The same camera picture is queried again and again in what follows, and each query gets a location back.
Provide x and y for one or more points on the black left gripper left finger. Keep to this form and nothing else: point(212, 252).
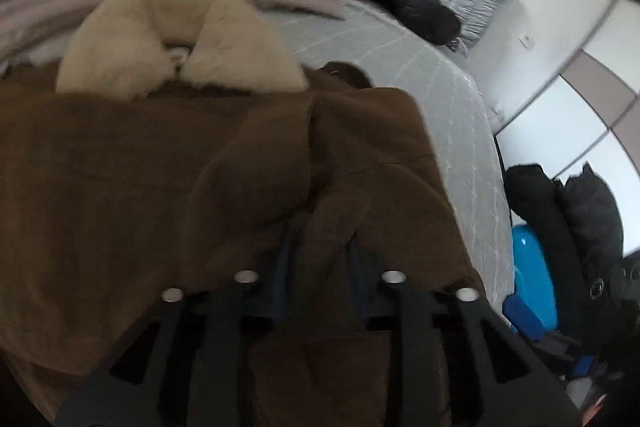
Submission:
point(184, 364)

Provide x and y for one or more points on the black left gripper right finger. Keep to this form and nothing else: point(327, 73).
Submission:
point(454, 362)

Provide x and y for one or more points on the white wardrobe with grey panels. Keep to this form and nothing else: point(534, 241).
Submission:
point(589, 114)

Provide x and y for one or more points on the black clothes pile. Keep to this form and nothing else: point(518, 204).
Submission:
point(574, 222)

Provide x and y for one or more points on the brown coat with cream collar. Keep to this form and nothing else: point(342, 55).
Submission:
point(107, 203)

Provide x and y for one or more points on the grey bed mattress cover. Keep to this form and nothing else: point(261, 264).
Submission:
point(452, 108)

